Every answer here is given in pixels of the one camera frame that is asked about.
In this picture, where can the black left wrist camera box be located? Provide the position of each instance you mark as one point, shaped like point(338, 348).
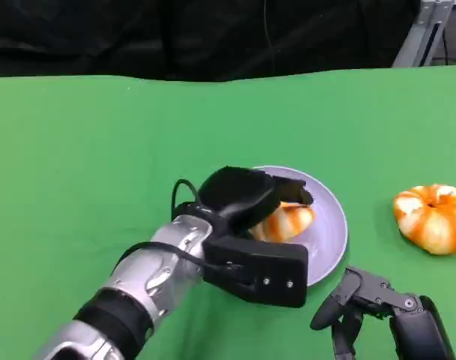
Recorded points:
point(261, 272)

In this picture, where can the black backdrop curtain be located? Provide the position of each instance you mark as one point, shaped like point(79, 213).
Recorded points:
point(198, 37)

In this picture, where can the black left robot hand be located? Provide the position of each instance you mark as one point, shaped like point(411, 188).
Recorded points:
point(237, 195)

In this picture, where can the orange and white toy bread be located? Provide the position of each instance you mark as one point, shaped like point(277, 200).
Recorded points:
point(432, 221)
point(286, 223)

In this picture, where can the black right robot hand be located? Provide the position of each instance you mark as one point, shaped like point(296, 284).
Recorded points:
point(411, 318)

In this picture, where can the grey metal frame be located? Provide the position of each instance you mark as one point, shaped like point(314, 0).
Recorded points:
point(423, 33)

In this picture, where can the lilac plate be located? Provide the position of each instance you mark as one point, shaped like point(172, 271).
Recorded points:
point(327, 232)

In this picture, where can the green table cloth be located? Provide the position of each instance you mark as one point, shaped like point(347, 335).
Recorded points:
point(100, 142)

